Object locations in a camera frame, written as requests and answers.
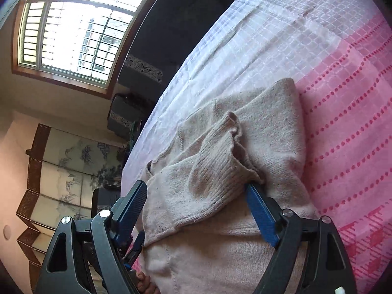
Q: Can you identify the left hand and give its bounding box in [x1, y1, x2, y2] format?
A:
[135, 272, 161, 294]

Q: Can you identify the large barred window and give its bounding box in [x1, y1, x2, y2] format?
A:
[11, 0, 156, 98]

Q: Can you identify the pink and lilac bedspread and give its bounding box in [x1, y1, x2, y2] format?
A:
[122, 0, 391, 293]

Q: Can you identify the beige knitted sweater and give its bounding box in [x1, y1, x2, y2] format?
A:
[138, 78, 317, 293]

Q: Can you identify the dark chair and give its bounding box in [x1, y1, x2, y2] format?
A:
[91, 186, 120, 218]

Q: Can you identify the dark headboard with carved panels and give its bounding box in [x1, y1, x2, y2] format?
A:
[118, 0, 234, 101]

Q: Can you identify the painted folding screen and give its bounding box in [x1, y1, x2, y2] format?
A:
[16, 124, 124, 288]

